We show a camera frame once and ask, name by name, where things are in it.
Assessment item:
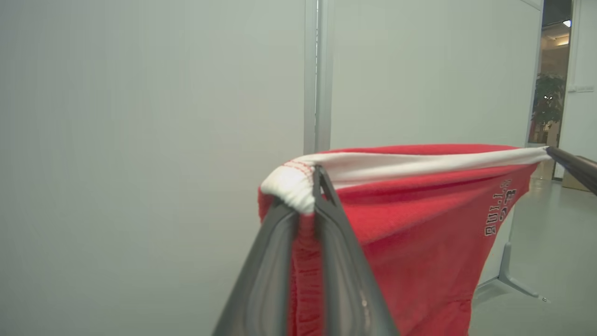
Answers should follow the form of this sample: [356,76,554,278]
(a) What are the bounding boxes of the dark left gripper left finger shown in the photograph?
[212,200,300,336]

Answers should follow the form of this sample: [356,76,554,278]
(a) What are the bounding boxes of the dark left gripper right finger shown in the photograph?
[312,163,400,336]

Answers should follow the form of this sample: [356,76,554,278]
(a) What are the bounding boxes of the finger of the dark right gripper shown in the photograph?
[549,153,597,195]
[547,147,597,174]

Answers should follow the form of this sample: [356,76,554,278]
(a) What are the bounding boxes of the red white-waistband shorts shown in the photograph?
[258,144,552,336]

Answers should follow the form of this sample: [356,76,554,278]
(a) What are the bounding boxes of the brown cardboard box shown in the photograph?
[562,170,590,191]

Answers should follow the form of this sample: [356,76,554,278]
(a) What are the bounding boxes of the green potted plant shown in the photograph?
[532,72,567,129]

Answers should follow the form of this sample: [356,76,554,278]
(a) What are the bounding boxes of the grey flat partition foot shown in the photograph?
[476,242,541,299]

